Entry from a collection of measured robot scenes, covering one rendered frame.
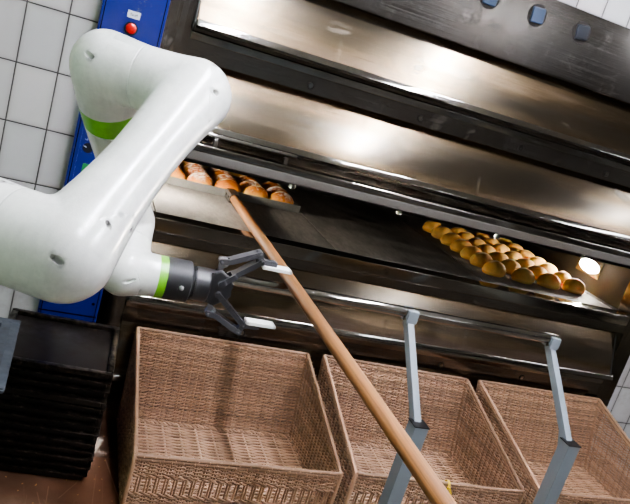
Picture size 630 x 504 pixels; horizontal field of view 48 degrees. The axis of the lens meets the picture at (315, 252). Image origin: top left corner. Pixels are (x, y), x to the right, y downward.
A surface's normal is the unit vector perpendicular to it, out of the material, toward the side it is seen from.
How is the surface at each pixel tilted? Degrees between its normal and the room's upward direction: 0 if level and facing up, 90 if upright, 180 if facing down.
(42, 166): 90
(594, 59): 90
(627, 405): 90
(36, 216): 43
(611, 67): 90
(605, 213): 70
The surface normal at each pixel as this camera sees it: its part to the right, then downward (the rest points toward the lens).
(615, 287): -0.92, -0.19
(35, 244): -0.05, -0.16
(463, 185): 0.36, -0.01
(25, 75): 0.28, 0.32
